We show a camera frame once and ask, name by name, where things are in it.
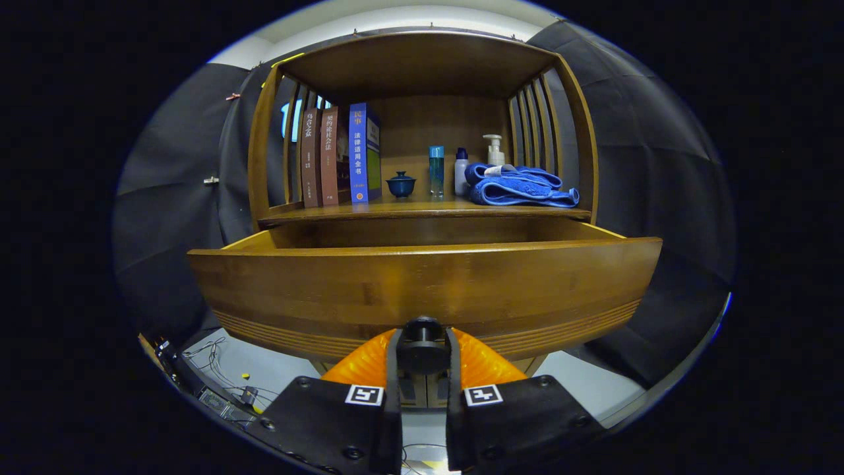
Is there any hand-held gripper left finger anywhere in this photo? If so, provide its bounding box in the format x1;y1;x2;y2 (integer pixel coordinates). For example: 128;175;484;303
247;328;404;475

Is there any wooden countertop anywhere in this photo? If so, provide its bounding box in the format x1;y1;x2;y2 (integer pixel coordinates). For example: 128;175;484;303
258;197;592;222

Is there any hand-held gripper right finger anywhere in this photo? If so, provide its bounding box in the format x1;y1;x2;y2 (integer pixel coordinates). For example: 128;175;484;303
444;327;609;473

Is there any reddish brown book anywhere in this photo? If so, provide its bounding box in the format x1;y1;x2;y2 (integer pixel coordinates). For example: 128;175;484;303
320;106;351;206

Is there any wooden cabinet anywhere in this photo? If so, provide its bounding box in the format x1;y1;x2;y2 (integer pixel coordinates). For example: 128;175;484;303
247;30;599;410

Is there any loose cable bundle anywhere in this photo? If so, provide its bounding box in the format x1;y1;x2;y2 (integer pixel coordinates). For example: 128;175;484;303
181;336;278;403

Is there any blue folded towel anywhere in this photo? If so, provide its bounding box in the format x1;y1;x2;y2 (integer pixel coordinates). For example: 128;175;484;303
464;162;581;209

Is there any black electronic box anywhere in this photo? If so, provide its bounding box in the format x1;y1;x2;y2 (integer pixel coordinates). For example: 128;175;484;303
173;356;256;423

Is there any dark brown book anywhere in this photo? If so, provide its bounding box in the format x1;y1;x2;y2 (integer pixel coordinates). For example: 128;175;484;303
300;109;324;208

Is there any teal clear bottle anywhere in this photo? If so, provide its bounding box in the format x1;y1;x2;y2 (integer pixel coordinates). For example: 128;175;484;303
429;145;446;197

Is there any blue book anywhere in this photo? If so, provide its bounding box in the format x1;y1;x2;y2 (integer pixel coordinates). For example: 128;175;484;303
348;102;382;203

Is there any blue lidded teacup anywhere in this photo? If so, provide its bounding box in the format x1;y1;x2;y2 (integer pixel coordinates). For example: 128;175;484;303
386;171;417;199

